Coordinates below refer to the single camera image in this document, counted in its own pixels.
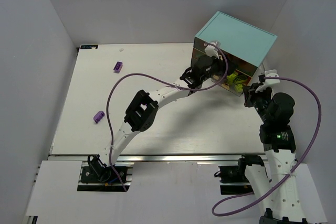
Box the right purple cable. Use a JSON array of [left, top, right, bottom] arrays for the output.
[[212, 76, 322, 217]]

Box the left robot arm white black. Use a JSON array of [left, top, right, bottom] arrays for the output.
[[100, 55, 232, 167]]

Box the lime L-shaped lego brick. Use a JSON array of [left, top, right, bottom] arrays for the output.
[[226, 71, 239, 85]]

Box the transparent drawer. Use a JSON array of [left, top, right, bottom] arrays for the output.
[[211, 68, 256, 96]]

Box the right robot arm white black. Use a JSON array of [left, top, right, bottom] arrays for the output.
[[238, 83, 308, 223]]

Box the teal drawer cabinet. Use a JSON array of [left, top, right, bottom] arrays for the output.
[[191, 10, 278, 83]]

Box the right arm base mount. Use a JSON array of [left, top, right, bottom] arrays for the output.
[[214, 154, 265, 195]]

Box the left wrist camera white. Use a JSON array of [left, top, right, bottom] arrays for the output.
[[204, 40, 223, 59]]

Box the lime rectangular lego brick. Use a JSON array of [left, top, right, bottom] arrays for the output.
[[234, 83, 244, 93]]

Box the light purple lego brick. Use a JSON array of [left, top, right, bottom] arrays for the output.
[[93, 111, 105, 124]]

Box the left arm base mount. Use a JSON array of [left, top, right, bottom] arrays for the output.
[[77, 155, 132, 192]]

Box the lime small lego brick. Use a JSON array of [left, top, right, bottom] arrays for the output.
[[234, 75, 248, 83]]

